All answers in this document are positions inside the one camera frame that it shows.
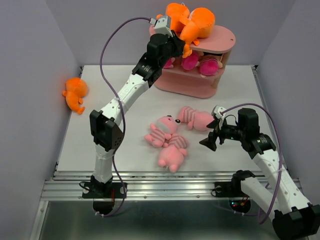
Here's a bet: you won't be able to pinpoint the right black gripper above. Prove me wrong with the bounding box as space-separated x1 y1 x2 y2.
198 118 246 151

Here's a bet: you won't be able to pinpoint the boy doll pink pants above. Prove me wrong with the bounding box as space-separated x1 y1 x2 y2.
163 57 176 69
181 51 204 71
198 53 223 78

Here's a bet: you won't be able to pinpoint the orange shark plush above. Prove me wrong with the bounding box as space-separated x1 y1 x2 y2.
165 2 190 33
179 7 216 58

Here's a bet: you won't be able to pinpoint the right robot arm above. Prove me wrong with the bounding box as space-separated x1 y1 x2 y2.
199 103 320 240

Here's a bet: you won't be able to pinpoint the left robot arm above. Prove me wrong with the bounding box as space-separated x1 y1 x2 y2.
87 30 185 198

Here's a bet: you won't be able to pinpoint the pink three-tier shelf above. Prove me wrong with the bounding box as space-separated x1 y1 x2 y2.
155 25 236 99

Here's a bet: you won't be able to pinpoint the pink striped plush upper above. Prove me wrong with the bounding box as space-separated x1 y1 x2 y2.
177 106 214 132

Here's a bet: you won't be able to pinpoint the pink striped plush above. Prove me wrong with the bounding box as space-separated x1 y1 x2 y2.
157 133 189 173
177 106 214 132

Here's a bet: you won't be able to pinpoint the pink striped plush lower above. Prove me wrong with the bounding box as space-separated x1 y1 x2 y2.
157 133 189 173

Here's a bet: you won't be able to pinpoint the pink plush with face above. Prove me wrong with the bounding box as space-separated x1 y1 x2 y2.
144 115 181 148

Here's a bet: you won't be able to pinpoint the plain orange plush toy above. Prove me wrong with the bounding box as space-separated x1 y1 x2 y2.
62 77 89 115

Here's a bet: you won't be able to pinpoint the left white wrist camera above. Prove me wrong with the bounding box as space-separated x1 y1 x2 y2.
149 15 173 37

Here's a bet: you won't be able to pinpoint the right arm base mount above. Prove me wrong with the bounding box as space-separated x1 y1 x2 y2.
210 170 258 217

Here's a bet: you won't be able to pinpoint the aluminium rail frame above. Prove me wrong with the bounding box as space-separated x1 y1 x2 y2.
30 65 277 240

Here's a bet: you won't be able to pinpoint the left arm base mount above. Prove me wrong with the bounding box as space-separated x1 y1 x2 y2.
79 181 128 218

